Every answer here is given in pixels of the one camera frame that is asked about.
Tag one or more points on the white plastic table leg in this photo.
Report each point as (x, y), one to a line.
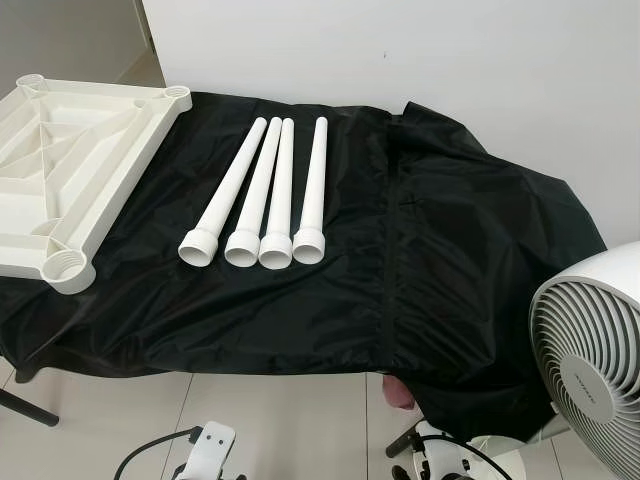
(255, 195)
(315, 180)
(230, 190)
(280, 190)

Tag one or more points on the white plastic table top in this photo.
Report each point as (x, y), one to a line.
(60, 170)

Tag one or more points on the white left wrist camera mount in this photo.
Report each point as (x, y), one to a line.
(213, 450)

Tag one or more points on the pink stool seat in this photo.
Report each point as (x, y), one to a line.
(398, 390)

